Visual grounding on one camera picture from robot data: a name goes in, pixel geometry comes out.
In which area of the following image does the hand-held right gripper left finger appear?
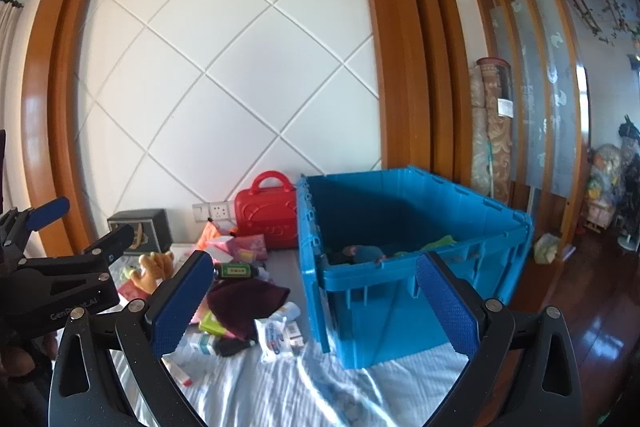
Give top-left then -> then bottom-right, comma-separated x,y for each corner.
48,249 -> 216,427

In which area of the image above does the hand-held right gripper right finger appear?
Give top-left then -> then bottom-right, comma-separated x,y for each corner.
416,251 -> 586,427

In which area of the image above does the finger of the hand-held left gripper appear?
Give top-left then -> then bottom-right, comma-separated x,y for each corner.
15,223 -> 136,293
0,197 -> 71,253

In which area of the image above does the blue plastic crate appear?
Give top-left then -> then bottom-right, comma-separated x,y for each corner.
296,165 -> 535,370

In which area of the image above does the yellow green packet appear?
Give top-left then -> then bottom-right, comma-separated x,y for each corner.
199,311 -> 231,338

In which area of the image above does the small white green box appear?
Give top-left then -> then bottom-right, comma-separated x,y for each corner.
187,332 -> 218,358

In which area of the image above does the orange plush toy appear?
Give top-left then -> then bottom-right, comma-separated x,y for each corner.
131,251 -> 176,293

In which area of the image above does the black box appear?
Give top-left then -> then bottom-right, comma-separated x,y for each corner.
106,208 -> 169,256

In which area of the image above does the green bottle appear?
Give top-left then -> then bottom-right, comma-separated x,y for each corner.
214,262 -> 258,280

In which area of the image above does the maroon cloth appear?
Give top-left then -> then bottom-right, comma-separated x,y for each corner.
206,279 -> 291,340

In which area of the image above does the green soft toy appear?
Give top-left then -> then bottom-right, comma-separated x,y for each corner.
420,234 -> 458,253

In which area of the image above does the small black item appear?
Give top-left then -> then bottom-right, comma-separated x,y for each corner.
215,337 -> 258,358

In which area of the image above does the pink packet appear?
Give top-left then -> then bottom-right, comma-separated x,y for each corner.
227,234 -> 268,263

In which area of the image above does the blue plush toy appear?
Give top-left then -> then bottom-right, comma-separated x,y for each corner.
342,244 -> 388,264

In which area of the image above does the white printed packet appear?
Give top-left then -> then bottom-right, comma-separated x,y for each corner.
255,317 -> 306,363

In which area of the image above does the white bag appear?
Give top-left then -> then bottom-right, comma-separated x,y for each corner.
534,233 -> 561,264

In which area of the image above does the red toy suitcase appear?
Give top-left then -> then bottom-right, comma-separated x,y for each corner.
234,170 -> 301,250

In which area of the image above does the pale rolled carpet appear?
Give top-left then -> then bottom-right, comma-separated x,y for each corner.
469,77 -> 491,195

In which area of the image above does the pile of bags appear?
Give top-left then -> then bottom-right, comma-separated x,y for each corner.
585,142 -> 626,228

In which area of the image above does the brown patterned rolled carpet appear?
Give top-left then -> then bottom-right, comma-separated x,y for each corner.
476,56 -> 513,198

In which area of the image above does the dark plant figure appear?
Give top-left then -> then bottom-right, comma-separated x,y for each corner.
617,114 -> 640,228

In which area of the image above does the wooden partition screen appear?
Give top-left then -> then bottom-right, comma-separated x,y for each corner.
465,0 -> 586,258

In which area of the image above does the white wall socket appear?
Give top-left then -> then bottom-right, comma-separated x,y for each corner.
192,202 -> 236,223

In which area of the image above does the wooden wall frame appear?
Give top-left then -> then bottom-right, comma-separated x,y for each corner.
22,0 -> 473,258

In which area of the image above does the branch wall decoration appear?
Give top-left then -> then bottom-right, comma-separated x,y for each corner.
567,0 -> 640,48

